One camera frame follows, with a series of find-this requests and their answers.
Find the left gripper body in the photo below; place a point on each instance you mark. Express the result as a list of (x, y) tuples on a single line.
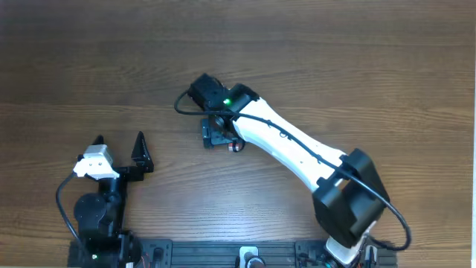
[(132, 173)]

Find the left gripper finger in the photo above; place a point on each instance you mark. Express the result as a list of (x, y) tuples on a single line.
[(98, 140), (142, 154)]

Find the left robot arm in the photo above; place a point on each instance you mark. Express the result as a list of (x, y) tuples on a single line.
[(96, 216)]

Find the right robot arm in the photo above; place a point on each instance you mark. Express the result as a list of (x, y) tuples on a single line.
[(282, 141)]

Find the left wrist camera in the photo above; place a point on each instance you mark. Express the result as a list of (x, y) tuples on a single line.
[(94, 164)]

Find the mounting rail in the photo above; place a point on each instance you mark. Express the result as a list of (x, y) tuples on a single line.
[(208, 255)]

